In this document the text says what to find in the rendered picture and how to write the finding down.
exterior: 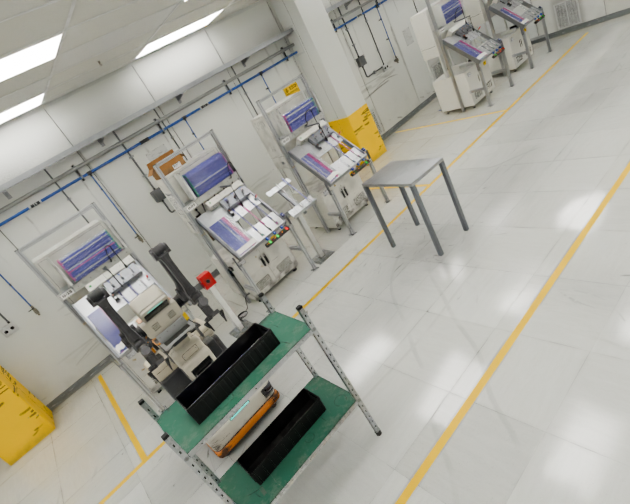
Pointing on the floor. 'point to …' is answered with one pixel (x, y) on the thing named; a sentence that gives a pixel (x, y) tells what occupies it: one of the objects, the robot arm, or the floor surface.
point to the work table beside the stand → (411, 169)
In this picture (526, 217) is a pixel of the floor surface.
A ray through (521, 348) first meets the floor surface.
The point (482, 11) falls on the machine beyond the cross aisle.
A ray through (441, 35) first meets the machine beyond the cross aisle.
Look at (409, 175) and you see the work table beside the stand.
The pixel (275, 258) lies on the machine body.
